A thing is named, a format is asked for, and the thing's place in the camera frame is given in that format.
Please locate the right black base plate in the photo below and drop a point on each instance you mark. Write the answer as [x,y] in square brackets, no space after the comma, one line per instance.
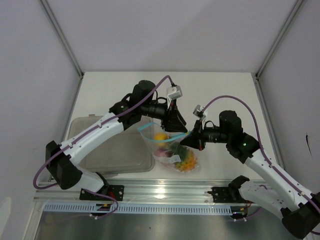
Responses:
[227,195]

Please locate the aluminium front rail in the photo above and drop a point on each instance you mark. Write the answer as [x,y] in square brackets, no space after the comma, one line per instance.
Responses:
[145,191]

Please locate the white slotted cable duct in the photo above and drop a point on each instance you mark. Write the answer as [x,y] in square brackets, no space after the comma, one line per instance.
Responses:
[130,208]

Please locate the orange toy pineapple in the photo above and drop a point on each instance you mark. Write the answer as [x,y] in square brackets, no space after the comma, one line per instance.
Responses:
[188,159]

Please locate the purple toy onion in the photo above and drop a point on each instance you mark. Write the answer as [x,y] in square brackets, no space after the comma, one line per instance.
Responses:
[163,153]

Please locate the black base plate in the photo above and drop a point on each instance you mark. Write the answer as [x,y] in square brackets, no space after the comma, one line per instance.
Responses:
[227,195]
[114,191]

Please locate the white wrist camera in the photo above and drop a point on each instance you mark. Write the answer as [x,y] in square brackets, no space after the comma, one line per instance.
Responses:
[200,113]
[173,93]

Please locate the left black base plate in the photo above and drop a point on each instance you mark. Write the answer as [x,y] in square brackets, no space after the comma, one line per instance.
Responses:
[114,191]

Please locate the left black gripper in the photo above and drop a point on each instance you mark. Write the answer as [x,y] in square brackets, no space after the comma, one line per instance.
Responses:
[174,121]

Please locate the aluminium frame post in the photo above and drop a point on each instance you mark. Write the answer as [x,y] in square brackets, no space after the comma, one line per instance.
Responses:
[49,13]
[281,35]

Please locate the yellow toy lemon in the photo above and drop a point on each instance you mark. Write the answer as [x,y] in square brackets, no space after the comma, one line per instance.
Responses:
[160,138]

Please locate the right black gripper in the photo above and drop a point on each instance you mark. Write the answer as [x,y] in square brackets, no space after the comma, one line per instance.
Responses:
[196,139]

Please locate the left aluminium frame post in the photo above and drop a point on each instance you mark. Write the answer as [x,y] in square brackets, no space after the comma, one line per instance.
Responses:
[49,13]

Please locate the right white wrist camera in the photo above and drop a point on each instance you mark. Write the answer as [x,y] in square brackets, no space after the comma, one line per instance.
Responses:
[200,113]

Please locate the clear zip top bag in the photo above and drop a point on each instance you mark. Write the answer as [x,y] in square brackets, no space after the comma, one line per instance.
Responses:
[147,132]

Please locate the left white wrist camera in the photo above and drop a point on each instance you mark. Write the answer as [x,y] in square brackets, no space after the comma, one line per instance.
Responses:
[173,93]

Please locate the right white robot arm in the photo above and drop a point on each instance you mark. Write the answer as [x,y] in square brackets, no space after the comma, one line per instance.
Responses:
[297,207]

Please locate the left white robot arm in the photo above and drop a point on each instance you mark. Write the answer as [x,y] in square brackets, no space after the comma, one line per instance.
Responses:
[63,159]

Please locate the grey translucent plastic bin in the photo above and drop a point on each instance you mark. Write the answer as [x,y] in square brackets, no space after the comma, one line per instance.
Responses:
[101,144]

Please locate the right aluminium frame post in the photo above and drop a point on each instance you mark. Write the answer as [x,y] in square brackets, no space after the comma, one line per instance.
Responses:
[281,35]

